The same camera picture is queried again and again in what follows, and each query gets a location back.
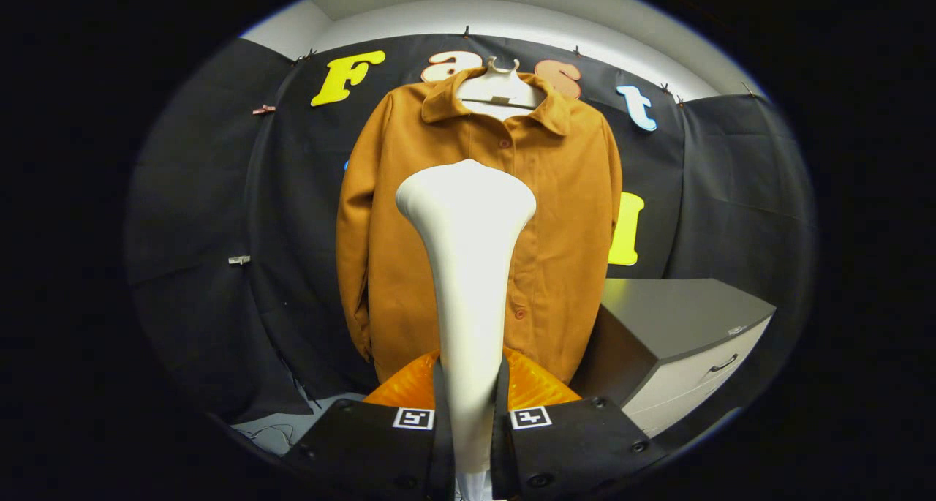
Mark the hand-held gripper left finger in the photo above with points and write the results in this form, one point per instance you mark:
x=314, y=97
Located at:
x=442, y=457

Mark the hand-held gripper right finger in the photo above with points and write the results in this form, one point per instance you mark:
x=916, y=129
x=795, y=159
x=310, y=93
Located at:
x=500, y=457

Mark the white garment steamer head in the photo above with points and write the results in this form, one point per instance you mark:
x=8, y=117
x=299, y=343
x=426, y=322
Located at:
x=468, y=267

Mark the orange-brown button shirt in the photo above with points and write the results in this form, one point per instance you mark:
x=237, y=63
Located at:
x=409, y=230

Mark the white clothes hanger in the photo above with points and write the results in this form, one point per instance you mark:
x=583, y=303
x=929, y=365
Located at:
x=501, y=88

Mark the grey drawer cabinet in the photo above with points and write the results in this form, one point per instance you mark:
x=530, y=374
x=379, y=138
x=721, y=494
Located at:
x=680, y=311

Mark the white cloth clip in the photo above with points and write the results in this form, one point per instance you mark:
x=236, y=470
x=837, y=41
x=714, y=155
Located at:
x=239, y=260

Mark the black backdrop cloth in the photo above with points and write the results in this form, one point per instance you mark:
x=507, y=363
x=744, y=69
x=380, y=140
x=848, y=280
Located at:
x=219, y=194

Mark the red cloth clip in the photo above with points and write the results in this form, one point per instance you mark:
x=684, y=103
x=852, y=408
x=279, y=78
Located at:
x=264, y=110

